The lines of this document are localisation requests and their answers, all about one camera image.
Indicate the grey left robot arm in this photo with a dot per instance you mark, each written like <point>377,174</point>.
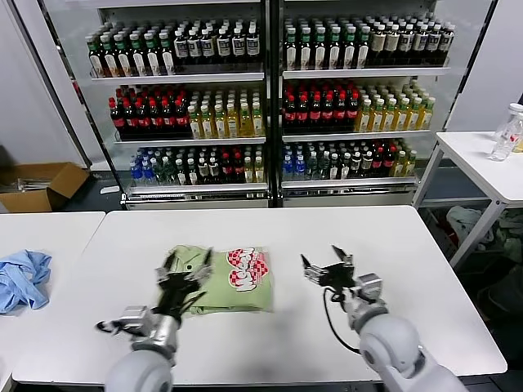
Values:
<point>143,371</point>

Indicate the open glass cabinet door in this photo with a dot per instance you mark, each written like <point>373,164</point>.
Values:
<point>62,81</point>
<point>466,41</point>

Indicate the clear white cap bottle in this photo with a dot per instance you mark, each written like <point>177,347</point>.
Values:
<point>506,139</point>

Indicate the green cap tea bottle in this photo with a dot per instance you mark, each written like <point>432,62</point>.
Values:
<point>123,60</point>
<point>110,60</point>
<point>334,51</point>
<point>291,52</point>
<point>167,58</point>
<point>153,59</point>
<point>305,52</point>
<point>363,50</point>
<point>138,59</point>
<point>350,51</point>
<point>96,61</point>
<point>320,52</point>

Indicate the wrapped metal rods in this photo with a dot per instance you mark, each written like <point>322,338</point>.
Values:
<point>24,184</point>

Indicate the blue water bottle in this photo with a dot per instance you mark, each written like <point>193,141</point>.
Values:
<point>148,175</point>
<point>300,170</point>
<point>135,173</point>
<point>288,169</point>

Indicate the open cardboard box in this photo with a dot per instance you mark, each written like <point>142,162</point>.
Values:
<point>41,200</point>

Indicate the yellow juice bottle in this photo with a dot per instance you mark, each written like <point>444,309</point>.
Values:
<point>232,123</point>
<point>249,172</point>
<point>389,117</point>
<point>208,125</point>
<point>245,122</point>
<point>257,121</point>
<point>411,164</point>
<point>258,171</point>
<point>363,119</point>
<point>402,117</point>
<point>427,115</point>
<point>195,126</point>
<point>376,118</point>
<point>220,124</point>
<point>415,116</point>
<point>400,165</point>

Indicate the red cap cola bottle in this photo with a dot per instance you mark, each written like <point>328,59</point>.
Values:
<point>315,115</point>
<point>130,120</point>
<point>328,115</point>
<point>227,170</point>
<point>354,113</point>
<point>155,119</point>
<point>290,116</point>
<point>167,118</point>
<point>181,118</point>
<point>390,163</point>
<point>238,170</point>
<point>303,116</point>
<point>117,120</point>
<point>379,164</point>
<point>142,119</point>
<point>341,114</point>

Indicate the white crumpled garment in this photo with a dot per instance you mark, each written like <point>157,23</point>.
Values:
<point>468,224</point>

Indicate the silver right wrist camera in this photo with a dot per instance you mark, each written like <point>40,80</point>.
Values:
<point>369,288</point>

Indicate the pale green crumpled garment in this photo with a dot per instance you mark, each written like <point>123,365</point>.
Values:
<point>512,237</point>

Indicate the yellow liquid bottle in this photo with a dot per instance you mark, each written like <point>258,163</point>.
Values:
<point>519,145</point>

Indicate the white label dark bottle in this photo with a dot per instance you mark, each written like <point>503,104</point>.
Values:
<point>239,46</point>
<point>208,47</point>
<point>224,47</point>
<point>253,45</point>
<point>195,48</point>
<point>181,49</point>

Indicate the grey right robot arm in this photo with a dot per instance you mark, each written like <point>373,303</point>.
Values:
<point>392,347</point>

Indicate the crumpled light blue cloth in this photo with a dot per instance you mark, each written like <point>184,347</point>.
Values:
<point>20,281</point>

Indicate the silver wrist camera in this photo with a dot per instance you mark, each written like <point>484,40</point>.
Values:
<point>134,317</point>
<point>369,288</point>

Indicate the light green t-shirt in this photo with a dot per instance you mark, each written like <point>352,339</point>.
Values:
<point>220,294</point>

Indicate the white cap dark bottle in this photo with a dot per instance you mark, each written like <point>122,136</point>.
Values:
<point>345,167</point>
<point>181,174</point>
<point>215,172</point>
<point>192,173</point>
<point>367,166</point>
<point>334,168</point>
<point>203,173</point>
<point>356,166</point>

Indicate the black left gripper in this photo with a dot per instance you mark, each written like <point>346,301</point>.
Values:
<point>175,294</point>

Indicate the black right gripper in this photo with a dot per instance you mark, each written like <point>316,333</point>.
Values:
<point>339,277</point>

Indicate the small white flat object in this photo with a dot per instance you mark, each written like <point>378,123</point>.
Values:
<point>109,190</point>

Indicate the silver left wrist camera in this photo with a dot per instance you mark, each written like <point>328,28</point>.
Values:
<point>134,317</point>

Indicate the glass front drinks cabinet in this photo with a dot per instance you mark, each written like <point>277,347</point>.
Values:
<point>175,78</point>
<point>363,73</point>

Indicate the green tinted water bottle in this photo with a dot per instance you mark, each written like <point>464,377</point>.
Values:
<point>160,173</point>
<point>324,167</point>
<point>170,173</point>
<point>312,168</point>

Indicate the beige label dark bottle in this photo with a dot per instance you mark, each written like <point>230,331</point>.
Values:
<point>378,45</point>
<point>433,44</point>
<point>405,45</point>
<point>392,45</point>
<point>447,43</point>
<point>420,44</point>

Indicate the white side table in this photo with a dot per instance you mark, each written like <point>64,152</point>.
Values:
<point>470,155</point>

